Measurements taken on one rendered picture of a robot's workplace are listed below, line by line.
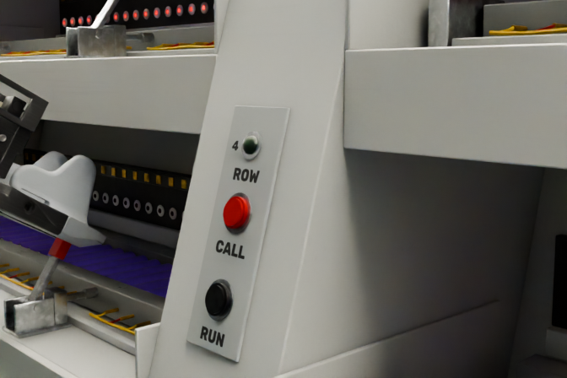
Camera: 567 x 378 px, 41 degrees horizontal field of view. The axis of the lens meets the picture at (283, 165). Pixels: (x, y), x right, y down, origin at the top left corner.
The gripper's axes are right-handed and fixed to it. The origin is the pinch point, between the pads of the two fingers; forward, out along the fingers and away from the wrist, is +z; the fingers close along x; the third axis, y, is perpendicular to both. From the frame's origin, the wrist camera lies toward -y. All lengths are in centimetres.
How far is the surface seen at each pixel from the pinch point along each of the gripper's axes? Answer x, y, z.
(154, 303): -7.2, -2.2, 3.2
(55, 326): -1.1, -6.3, 0.3
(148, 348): -18.0, -4.7, -4.0
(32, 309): -1.0, -5.7, -1.8
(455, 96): -33.6, 9.2, -6.7
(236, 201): -22.9, 3.4, -6.3
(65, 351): -5.7, -7.3, -0.9
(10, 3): 42.5, 25.5, 1.2
